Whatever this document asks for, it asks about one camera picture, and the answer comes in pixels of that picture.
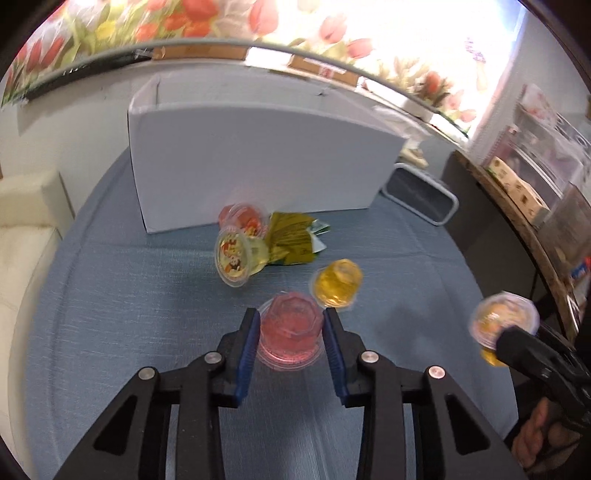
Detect pink jelly cup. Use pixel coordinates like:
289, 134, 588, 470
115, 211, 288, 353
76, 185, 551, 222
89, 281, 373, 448
257, 292, 324, 372

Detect wooden printed box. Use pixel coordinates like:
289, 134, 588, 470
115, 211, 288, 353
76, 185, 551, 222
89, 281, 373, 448
486, 157, 550, 228

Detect jelly cup with cartoon lid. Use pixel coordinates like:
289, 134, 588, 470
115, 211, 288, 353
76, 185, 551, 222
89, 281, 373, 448
214, 225, 270, 288

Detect wooden shelf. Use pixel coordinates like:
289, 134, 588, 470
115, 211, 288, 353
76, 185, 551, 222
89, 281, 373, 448
449, 150, 579, 342

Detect olive green snack packet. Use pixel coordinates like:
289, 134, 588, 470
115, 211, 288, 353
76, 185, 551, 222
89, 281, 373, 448
264, 212, 329, 266

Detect tulip pattern curtain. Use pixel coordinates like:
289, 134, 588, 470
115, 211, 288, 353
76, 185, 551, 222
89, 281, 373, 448
2, 1, 525, 134

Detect pink jelly cup cartoon lid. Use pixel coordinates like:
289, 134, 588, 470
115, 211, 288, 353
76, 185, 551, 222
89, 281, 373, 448
218, 203, 270, 238

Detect yellow jelly cup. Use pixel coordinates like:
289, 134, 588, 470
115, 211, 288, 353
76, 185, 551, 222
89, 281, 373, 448
310, 259, 363, 309
469, 291, 540, 367

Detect white cardboard box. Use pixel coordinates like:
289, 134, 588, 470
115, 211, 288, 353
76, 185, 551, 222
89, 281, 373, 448
127, 72, 405, 233

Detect person's right hand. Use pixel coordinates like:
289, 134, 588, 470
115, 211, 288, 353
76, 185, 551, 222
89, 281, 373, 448
511, 397, 582, 473

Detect grey white-rimmed tray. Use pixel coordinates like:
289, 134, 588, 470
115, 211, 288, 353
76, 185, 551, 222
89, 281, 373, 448
381, 162, 459, 226

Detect cream white sofa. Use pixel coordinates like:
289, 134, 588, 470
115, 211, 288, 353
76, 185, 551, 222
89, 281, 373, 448
0, 170, 73, 478

